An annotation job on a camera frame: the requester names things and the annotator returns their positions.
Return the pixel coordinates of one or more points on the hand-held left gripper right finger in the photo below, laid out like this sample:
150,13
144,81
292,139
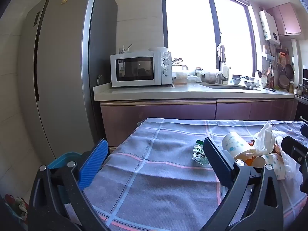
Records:
217,163

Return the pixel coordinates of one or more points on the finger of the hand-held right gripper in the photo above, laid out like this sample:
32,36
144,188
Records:
296,151
305,130

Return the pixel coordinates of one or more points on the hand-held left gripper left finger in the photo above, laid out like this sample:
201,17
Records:
95,158

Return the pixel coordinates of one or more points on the long orange peel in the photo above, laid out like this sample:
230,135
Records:
276,149

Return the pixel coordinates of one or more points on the large dotted paper cup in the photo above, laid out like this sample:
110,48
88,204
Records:
234,144

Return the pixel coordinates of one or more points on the curled orange peel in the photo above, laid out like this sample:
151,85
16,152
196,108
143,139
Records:
249,160

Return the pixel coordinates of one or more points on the white tissue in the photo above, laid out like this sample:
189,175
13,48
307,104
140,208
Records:
266,137

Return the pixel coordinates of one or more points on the blue plastic bin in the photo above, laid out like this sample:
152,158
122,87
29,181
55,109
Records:
56,163

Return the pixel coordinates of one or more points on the white plastic bag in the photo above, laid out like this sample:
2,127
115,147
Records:
290,163

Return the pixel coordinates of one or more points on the green snack wrapper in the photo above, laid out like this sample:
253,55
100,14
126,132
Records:
199,154

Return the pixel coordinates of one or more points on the small dotted paper cup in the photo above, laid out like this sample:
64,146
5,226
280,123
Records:
272,163

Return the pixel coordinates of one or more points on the black kitchen stove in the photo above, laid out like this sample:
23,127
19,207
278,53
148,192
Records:
302,96

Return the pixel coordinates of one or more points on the black knife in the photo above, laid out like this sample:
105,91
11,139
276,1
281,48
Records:
268,89

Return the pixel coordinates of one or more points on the hanging frying pan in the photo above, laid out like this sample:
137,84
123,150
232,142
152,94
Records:
289,71

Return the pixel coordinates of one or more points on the plaid grey tablecloth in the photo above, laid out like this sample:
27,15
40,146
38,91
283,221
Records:
156,168

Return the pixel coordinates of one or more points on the purple base cabinets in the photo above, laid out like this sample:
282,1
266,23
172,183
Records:
168,113

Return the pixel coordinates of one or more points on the kitchen sink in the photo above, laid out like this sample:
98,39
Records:
231,86

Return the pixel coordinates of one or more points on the round grey plate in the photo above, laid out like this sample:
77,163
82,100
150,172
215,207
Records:
100,79

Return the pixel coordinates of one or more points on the clear pot with food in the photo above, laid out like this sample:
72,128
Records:
210,77

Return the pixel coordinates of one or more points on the colourful plastic bags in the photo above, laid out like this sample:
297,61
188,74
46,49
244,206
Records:
19,207

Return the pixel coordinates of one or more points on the beige kitchen countertop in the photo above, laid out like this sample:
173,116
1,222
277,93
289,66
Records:
156,92

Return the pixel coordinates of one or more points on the white soap bottle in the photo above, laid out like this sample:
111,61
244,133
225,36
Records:
225,73

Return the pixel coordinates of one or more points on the clear food container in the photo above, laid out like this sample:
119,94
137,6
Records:
180,79

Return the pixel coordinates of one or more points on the glass jar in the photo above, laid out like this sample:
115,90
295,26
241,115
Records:
198,72

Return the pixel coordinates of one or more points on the red paper sheet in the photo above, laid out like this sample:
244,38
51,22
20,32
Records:
9,198

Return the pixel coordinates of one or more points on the grey refrigerator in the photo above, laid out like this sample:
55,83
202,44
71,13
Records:
65,65

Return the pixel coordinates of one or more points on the white microwave oven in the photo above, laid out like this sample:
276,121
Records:
138,68

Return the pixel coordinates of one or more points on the glass kettle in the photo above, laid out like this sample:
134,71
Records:
179,65

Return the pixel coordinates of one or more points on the steel kitchen faucet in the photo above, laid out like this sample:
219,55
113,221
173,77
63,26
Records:
221,57

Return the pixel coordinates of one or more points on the white water heater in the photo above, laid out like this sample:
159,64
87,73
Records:
269,26

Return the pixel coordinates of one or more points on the small bottle with stick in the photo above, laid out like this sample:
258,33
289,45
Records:
124,49

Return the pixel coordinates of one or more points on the white bowl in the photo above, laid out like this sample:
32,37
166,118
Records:
157,49

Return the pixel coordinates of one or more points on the kitchen window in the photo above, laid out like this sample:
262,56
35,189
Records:
204,28

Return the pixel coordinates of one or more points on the pink wall cabinet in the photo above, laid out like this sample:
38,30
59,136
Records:
286,19

